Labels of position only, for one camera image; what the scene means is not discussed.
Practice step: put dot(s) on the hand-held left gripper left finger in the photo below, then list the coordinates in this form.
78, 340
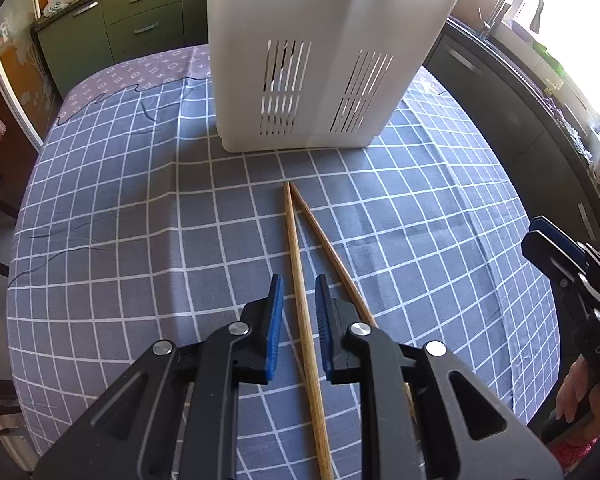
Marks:
275, 332

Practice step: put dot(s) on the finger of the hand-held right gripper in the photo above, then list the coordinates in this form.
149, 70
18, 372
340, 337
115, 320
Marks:
555, 232
545, 255

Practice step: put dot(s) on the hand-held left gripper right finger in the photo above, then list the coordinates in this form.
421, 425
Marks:
325, 332

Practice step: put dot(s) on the long wooden chopstick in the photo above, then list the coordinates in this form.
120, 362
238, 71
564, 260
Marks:
330, 255
300, 285

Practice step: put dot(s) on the white plastic utensil holder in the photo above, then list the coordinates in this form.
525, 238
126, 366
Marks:
240, 85

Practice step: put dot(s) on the person's right hand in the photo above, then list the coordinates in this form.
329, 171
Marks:
572, 390

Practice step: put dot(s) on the grey dishcloth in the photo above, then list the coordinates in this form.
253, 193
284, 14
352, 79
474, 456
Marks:
567, 120

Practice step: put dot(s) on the dark green base cabinet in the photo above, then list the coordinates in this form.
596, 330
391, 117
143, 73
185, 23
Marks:
500, 125
130, 25

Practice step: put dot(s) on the blue checked tablecloth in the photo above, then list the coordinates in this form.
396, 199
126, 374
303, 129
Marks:
130, 235

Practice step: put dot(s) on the brown cutting board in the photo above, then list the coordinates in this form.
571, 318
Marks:
475, 2

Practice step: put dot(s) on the glass cabinet door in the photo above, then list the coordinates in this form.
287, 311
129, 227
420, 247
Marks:
20, 70

